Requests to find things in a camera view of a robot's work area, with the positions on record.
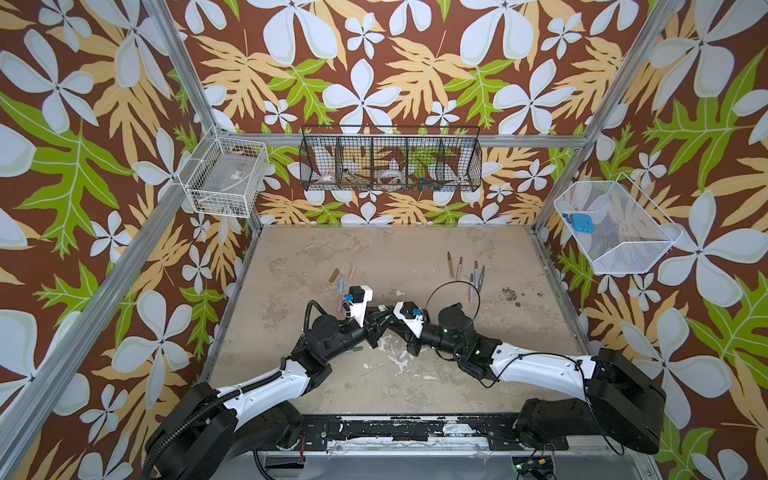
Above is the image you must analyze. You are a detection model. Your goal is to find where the brown pen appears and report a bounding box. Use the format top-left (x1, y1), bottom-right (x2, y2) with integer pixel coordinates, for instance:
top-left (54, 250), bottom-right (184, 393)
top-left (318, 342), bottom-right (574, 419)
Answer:
top-left (447, 252), bottom-right (456, 279)

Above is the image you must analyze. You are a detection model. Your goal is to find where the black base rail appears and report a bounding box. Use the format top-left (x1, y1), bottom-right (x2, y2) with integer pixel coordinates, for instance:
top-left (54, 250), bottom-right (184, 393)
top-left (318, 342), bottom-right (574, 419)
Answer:
top-left (278, 413), bottom-right (535, 451)

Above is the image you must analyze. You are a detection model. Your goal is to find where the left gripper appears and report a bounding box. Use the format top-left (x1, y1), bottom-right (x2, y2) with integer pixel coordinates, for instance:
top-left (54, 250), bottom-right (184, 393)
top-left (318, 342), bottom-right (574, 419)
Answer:
top-left (322, 303), bottom-right (395, 364)

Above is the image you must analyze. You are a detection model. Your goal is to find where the white mesh basket right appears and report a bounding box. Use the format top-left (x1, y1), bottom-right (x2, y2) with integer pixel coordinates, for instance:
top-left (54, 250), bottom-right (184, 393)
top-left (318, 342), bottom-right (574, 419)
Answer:
top-left (554, 174), bottom-right (683, 276)

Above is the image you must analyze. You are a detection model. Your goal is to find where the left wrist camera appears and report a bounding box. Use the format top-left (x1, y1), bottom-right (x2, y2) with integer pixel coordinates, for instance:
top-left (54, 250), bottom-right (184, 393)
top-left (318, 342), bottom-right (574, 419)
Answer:
top-left (343, 285), bottom-right (373, 328)

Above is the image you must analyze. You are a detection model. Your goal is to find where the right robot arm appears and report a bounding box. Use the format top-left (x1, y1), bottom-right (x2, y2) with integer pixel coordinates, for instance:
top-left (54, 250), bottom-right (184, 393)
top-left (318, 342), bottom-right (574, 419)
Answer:
top-left (391, 302), bottom-right (666, 455)

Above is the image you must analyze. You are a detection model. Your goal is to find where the white wire basket left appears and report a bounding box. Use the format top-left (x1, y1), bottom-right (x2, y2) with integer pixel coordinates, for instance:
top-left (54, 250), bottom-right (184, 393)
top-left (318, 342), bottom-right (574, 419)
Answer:
top-left (179, 136), bottom-right (271, 218)

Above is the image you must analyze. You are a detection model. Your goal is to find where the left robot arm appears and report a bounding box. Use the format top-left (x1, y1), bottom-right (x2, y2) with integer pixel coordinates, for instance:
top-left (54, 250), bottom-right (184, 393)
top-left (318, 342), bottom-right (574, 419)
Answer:
top-left (141, 300), bottom-right (397, 479)

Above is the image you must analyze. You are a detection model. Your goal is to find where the black wire basket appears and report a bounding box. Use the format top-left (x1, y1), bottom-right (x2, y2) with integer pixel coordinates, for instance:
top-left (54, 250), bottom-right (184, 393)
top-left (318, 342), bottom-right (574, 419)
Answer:
top-left (298, 125), bottom-right (483, 192)

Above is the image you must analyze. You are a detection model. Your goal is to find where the blue object in basket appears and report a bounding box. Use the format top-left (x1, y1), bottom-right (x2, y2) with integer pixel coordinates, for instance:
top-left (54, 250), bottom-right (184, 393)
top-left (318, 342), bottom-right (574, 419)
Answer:
top-left (568, 213), bottom-right (596, 234)

